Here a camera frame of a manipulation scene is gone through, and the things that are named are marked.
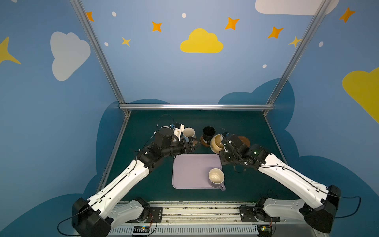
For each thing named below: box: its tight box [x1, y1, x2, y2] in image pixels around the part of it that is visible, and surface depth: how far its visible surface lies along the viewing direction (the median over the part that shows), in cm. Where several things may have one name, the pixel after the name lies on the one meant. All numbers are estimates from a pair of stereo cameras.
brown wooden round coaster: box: [237, 135, 251, 148], surface depth 106 cm
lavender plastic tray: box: [171, 153, 223, 190], surface depth 90 cm
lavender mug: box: [208, 167, 227, 192], surface depth 83 cm
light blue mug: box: [182, 126, 196, 143], surface depth 100 cm
